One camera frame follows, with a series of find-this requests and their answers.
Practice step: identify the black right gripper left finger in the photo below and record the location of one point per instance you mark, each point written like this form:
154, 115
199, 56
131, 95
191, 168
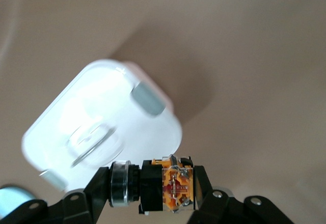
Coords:
96, 188

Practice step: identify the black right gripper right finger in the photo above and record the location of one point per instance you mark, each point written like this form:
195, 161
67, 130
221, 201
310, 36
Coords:
203, 191

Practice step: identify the orange push-button switch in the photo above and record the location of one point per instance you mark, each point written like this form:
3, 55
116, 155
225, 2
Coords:
152, 185

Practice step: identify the pink box with white lid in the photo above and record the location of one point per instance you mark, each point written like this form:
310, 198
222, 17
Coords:
102, 107

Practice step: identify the light blue round plate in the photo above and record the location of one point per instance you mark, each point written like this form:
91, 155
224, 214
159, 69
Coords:
12, 196

